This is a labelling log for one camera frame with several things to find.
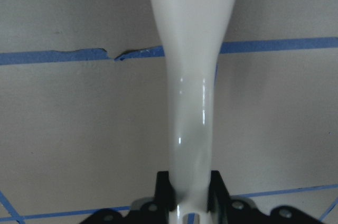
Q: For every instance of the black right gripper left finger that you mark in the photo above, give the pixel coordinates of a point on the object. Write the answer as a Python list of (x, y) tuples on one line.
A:
[(164, 192)]

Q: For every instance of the white hand brush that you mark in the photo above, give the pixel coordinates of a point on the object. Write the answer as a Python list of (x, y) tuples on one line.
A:
[(191, 32)]

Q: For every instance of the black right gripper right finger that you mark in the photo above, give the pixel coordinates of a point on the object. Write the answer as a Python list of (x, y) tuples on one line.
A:
[(218, 195)]

